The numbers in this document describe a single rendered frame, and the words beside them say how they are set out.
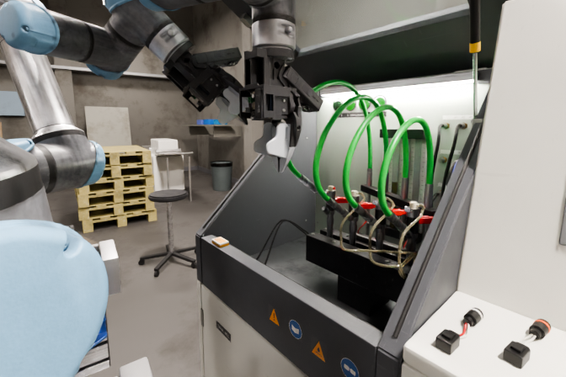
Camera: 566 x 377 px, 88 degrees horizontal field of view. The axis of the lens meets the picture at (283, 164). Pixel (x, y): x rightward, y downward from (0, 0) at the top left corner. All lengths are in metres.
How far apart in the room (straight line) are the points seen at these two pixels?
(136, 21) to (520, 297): 0.85
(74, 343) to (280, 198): 0.99
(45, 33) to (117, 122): 7.57
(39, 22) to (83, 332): 0.52
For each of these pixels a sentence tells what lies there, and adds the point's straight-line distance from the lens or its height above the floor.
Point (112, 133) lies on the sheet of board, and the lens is 8.11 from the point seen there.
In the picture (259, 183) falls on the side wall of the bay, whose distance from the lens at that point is 1.07.
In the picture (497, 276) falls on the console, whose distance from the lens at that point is 0.69.
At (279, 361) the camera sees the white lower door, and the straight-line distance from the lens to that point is 0.80.
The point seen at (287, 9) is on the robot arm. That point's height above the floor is 1.49.
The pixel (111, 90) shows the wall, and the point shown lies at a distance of 8.60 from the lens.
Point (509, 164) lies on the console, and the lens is 0.69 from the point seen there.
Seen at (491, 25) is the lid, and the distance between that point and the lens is 0.89.
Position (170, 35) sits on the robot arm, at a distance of 0.67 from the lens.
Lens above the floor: 1.30
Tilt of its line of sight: 8 degrees down
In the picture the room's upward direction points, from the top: straight up
